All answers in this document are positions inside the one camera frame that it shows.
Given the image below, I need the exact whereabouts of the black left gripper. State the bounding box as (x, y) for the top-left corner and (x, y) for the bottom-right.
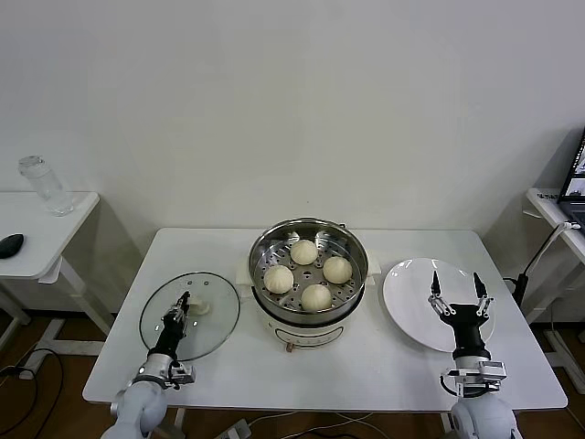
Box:
(157, 290), (191, 356)

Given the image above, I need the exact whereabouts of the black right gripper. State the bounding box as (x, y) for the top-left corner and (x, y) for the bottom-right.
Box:
(427, 270), (496, 353)

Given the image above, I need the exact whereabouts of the round glass pot lid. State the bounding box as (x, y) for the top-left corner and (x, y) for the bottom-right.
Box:
(139, 272), (242, 363)

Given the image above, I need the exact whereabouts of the white steamed baozi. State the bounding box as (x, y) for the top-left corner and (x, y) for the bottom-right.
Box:
(323, 255), (353, 284)
(290, 238), (319, 265)
(300, 283), (333, 312)
(262, 264), (294, 294)

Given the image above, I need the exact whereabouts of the perforated steel steamer basket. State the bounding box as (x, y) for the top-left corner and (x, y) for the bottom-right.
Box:
(248, 218), (369, 324)

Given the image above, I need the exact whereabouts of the round white plate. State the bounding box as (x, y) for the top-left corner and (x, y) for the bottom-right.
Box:
(382, 257), (497, 353)

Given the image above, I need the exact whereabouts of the white laptop desk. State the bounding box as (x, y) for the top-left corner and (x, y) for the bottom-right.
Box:
(525, 186), (585, 390)

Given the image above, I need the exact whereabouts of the white work table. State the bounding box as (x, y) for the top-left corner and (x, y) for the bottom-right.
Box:
(81, 227), (570, 439)

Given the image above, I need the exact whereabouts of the white electric cooker base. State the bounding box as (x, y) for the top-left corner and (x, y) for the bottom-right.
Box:
(235, 255), (383, 354)

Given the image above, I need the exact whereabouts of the white power strip under table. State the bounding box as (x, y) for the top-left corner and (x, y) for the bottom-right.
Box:
(218, 418), (252, 439)

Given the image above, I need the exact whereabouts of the white side table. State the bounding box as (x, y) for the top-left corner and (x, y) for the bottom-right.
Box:
(0, 190), (115, 358)

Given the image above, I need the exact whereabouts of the black laptop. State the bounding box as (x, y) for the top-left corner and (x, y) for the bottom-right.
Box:
(555, 127), (585, 230)

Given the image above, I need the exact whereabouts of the clear plastic water bottle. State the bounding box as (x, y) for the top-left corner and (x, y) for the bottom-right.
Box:
(17, 155), (77, 218)

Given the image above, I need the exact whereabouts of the black computer mouse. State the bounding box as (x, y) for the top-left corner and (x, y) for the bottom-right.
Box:
(0, 233), (26, 261)

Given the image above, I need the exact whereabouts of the black power adapter cable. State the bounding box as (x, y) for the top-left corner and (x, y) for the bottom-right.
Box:
(504, 221), (575, 316)

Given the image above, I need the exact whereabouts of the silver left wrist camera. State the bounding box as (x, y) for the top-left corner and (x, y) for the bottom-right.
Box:
(166, 360), (198, 390)

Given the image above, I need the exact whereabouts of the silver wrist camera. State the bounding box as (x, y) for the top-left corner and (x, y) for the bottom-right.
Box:
(166, 360), (198, 390)
(441, 359), (508, 397)

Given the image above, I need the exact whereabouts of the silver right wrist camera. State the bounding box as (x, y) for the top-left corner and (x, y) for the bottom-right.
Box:
(441, 359), (508, 397)

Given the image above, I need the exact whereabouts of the black floor cable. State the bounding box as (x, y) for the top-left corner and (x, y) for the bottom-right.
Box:
(0, 349), (65, 439)

